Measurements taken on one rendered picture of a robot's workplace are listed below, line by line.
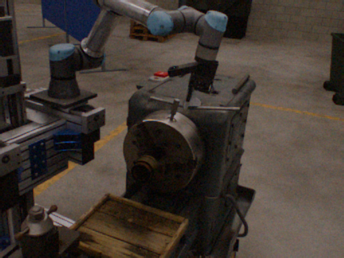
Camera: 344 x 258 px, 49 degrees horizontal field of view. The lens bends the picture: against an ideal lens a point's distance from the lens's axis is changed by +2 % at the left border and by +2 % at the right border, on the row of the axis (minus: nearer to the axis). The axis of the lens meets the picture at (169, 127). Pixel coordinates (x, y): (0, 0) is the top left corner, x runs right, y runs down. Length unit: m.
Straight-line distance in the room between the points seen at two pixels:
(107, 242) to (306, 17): 10.35
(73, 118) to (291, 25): 9.92
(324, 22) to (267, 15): 1.50
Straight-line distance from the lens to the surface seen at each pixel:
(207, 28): 1.29
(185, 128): 1.43
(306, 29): 11.35
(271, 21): 11.40
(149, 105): 1.60
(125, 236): 1.40
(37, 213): 1.05
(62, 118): 1.85
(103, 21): 1.72
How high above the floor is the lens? 1.79
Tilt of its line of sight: 24 degrees down
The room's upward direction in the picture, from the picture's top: 4 degrees clockwise
